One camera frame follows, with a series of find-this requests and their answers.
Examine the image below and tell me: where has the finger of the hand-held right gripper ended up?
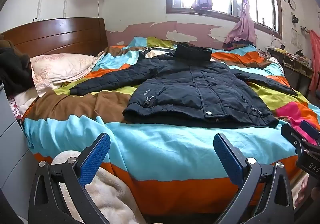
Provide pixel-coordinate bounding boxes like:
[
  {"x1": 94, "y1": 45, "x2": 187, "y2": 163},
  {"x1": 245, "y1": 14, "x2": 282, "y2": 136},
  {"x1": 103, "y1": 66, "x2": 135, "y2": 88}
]
[
  {"x1": 280, "y1": 123, "x2": 307, "y2": 151},
  {"x1": 300, "y1": 120, "x2": 320, "y2": 145}
]

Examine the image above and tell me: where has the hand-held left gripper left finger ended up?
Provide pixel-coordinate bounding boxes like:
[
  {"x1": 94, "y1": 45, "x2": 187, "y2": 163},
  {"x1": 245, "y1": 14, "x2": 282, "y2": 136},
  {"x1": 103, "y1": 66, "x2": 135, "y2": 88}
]
[{"x1": 28, "y1": 133, "x2": 112, "y2": 224}]

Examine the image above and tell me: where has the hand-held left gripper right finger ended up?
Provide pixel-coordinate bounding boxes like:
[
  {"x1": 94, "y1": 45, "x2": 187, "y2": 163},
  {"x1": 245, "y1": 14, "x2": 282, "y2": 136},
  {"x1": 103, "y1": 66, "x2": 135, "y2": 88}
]
[{"x1": 213, "y1": 133, "x2": 294, "y2": 224}]

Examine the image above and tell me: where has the dark navy padded jacket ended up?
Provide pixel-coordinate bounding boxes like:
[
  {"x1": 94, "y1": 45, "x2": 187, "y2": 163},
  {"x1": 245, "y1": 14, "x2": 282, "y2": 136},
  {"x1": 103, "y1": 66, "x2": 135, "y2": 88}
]
[{"x1": 69, "y1": 42, "x2": 299, "y2": 129}]

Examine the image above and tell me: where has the pile of dark clothes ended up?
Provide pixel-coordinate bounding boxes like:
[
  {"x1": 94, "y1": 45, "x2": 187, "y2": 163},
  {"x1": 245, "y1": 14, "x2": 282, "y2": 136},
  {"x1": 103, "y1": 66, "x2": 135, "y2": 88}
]
[{"x1": 223, "y1": 40, "x2": 256, "y2": 52}]

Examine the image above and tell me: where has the dark clothes heap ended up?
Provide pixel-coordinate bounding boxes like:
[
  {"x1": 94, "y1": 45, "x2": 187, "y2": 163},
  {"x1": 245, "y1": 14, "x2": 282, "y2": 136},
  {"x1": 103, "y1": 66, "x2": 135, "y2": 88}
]
[{"x1": 0, "y1": 40, "x2": 34, "y2": 95}]

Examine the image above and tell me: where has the person's right hand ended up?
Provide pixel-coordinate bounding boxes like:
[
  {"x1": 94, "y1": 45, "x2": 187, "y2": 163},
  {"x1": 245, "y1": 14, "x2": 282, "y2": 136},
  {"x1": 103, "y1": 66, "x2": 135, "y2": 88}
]
[{"x1": 294, "y1": 173, "x2": 316, "y2": 211}]

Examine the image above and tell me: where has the cream fleece blanket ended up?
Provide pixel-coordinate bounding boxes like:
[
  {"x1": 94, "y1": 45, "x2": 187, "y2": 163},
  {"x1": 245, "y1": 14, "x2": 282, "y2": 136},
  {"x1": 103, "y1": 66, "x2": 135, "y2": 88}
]
[{"x1": 51, "y1": 150, "x2": 147, "y2": 224}]

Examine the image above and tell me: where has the colourful patchwork bed cover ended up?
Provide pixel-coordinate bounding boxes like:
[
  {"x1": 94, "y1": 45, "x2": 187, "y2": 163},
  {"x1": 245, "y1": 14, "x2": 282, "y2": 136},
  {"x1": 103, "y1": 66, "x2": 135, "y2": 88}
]
[{"x1": 21, "y1": 36, "x2": 320, "y2": 217}]

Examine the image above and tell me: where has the cluttered wooden desk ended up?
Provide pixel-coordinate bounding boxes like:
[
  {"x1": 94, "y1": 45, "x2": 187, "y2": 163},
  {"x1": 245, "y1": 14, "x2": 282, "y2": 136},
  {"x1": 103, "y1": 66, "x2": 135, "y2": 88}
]
[{"x1": 267, "y1": 47, "x2": 314, "y2": 94}]

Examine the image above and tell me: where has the pale pink floral pillow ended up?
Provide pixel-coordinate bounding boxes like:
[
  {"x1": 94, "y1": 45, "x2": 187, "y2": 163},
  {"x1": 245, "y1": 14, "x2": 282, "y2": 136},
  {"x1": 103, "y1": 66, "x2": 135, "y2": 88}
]
[{"x1": 30, "y1": 53, "x2": 99, "y2": 97}]

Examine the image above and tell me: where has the pink tied curtain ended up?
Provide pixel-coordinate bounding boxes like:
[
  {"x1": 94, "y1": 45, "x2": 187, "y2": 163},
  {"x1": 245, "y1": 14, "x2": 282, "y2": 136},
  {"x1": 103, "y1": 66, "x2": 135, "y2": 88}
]
[{"x1": 223, "y1": 0, "x2": 269, "y2": 45}]

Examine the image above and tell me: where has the brown wooden headboard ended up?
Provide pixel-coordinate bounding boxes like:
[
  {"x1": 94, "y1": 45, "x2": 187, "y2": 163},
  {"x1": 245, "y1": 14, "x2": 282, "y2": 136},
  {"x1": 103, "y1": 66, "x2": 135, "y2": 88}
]
[{"x1": 1, "y1": 17, "x2": 108, "y2": 55}]

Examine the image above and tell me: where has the brown framed window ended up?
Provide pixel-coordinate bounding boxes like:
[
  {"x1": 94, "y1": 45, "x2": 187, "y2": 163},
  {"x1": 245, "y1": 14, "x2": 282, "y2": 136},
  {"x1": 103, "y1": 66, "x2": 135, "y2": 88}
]
[{"x1": 166, "y1": 0, "x2": 283, "y2": 39}]

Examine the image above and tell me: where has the black wall cable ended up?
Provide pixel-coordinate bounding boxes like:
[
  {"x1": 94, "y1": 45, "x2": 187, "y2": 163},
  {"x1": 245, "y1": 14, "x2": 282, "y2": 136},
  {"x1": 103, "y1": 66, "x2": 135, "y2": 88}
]
[{"x1": 96, "y1": 0, "x2": 105, "y2": 20}]

